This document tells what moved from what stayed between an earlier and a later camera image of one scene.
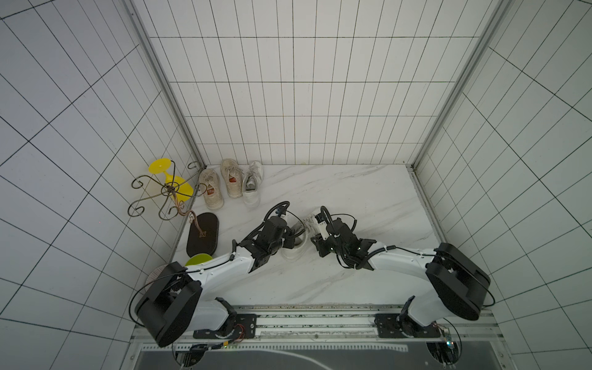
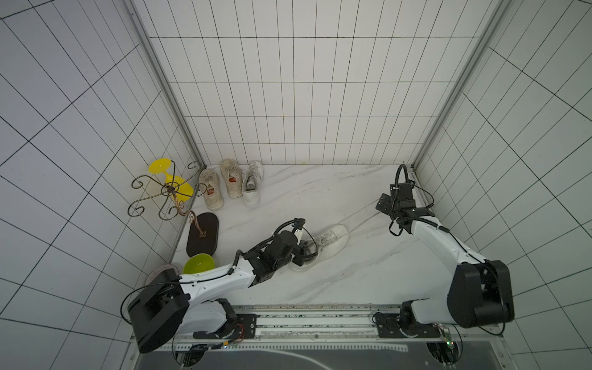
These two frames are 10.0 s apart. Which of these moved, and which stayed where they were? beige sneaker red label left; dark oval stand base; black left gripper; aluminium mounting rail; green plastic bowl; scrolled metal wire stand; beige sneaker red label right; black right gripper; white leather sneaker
Moved: white leather sneaker; black left gripper; black right gripper
Stayed: green plastic bowl; beige sneaker red label left; dark oval stand base; aluminium mounting rail; beige sneaker red label right; scrolled metal wire stand
